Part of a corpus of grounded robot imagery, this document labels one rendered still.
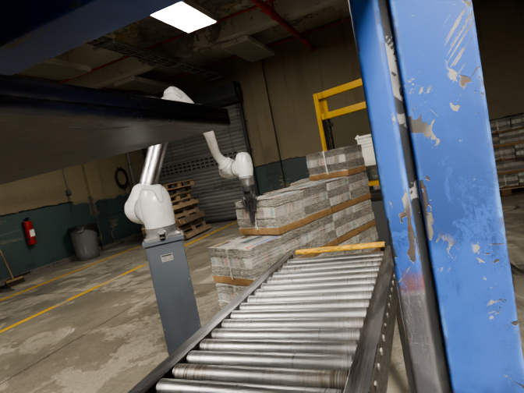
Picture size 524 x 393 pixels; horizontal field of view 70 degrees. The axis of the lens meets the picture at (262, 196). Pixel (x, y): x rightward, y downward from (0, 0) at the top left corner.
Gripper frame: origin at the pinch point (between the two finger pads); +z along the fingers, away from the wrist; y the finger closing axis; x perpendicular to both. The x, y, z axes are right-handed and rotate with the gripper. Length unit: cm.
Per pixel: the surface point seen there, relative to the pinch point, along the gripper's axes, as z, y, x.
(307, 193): -8.8, -17.8, -36.8
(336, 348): 22, -118, 90
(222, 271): 29.2, 8.5, 23.7
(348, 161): -27, -18, -93
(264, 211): -2.7, -9.3, -2.3
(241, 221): 2.9, 14.8, -3.2
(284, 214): 1.0, -18.2, -10.0
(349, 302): 20, -108, 66
